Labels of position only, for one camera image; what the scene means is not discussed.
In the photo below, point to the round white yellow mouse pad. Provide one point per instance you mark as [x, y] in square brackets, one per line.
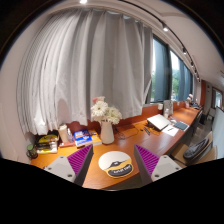
[116, 164]

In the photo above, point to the black pen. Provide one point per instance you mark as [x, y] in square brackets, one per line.
[147, 131]

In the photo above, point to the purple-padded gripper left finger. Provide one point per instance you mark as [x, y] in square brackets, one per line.
[74, 167]

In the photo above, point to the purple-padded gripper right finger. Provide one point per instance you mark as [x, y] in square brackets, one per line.
[153, 167]

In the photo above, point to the white paper sheet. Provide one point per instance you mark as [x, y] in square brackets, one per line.
[170, 130]

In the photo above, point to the blue book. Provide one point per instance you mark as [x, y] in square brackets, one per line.
[82, 138]

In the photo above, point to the orange book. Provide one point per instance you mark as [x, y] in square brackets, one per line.
[95, 138]

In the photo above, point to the yellow black snack bag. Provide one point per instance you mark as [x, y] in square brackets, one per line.
[47, 144]

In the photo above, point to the white cylindrical container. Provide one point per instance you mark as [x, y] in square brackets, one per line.
[63, 133]

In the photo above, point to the black office chair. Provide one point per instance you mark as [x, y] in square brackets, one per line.
[195, 149]

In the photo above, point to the white flower bouquet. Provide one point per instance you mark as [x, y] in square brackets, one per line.
[100, 111]

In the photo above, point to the silver laptop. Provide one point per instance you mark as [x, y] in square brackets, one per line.
[158, 121]

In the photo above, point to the dark notebook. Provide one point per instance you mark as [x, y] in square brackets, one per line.
[181, 125]

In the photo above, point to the small dark jar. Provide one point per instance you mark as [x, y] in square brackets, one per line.
[31, 152]

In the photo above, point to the white ribbed vase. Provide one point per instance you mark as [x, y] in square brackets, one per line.
[107, 135]

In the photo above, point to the white curtain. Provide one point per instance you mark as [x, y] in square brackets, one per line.
[80, 54]

